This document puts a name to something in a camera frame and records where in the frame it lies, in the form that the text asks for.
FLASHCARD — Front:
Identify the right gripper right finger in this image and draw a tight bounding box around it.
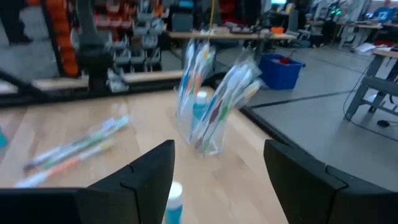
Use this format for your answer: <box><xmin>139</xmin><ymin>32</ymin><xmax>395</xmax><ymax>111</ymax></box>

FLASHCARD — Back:
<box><xmin>264</xmin><ymin>139</ymin><xmax>383</xmax><ymax>224</ymax></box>

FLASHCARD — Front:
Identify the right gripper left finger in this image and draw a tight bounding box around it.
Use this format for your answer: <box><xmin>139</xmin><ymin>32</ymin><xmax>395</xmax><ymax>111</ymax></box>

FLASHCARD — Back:
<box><xmin>77</xmin><ymin>139</ymin><xmax>175</xmax><ymax>224</ymax></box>

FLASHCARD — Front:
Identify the orange toothbrush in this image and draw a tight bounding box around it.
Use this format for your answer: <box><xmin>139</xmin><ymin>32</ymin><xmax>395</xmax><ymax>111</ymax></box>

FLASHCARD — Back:
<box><xmin>14</xmin><ymin>141</ymin><xmax>115</xmax><ymax>189</ymax></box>
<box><xmin>186</xmin><ymin>43</ymin><xmax>215</xmax><ymax>122</ymax></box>

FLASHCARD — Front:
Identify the small blue mouthwash bottle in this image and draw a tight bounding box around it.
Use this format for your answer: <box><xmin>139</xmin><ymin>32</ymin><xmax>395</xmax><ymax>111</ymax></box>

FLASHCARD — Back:
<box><xmin>0</xmin><ymin>126</ymin><xmax>9</xmax><ymax>149</ymax></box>
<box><xmin>191</xmin><ymin>90</ymin><xmax>208</xmax><ymax>131</ymax></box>
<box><xmin>163</xmin><ymin>181</ymin><xmax>184</xmax><ymax>224</ymax></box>

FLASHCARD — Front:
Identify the purple toothbrush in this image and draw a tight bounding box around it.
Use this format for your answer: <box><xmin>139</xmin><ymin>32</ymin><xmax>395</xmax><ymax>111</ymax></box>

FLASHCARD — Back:
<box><xmin>22</xmin><ymin>124</ymin><xmax>116</xmax><ymax>172</ymax></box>
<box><xmin>194</xmin><ymin>70</ymin><xmax>249</xmax><ymax>149</ymax></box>

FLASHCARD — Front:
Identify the light blue toothbrush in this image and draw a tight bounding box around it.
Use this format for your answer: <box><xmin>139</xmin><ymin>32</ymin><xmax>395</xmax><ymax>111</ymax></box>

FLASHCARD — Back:
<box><xmin>189</xmin><ymin>58</ymin><xmax>240</xmax><ymax>138</ymax></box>

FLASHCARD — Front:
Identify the clear acrylic toothbrush holder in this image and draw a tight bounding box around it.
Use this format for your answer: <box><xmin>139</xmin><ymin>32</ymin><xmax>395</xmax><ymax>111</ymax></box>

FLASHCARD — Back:
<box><xmin>175</xmin><ymin>62</ymin><xmax>246</xmax><ymax>157</ymax></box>

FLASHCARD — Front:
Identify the blue plastic bin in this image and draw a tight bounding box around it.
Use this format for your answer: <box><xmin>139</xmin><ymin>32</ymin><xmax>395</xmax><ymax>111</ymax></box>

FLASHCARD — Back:
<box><xmin>258</xmin><ymin>53</ymin><xmax>306</xmax><ymax>91</ymax></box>

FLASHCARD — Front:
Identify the grey metal table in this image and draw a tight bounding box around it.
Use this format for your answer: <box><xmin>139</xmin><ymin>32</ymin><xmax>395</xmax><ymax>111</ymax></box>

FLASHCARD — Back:
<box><xmin>343</xmin><ymin>48</ymin><xmax>398</xmax><ymax>122</ymax></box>

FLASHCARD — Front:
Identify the storage rack with bins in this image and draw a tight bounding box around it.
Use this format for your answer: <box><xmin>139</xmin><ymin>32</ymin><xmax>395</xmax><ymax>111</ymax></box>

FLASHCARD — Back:
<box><xmin>93</xmin><ymin>0</ymin><xmax>165</xmax><ymax>73</ymax></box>

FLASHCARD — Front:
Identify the long wooden workbench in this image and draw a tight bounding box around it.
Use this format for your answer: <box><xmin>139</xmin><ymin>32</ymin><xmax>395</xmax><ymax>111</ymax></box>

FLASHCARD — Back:
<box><xmin>167</xmin><ymin>29</ymin><xmax>298</xmax><ymax>41</ymax></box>

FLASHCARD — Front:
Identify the black aluminium table frame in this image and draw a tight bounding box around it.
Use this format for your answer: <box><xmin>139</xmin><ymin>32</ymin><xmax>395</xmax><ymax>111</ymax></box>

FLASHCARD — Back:
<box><xmin>0</xmin><ymin>68</ymin><xmax>301</xmax><ymax>150</ymax></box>

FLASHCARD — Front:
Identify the orange shelving post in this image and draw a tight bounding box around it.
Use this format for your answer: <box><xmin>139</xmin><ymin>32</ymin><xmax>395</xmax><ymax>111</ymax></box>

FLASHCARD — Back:
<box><xmin>46</xmin><ymin>0</ymin><xmax>81</xmax><ymax>78</ymax></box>

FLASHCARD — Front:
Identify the yellow hanging cable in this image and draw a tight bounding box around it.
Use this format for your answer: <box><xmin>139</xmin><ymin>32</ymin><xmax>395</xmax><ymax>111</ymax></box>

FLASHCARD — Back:
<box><xmin>208</xmin><ymin>0</ymin><xmax>217</xmax><ymax>35</ymax></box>

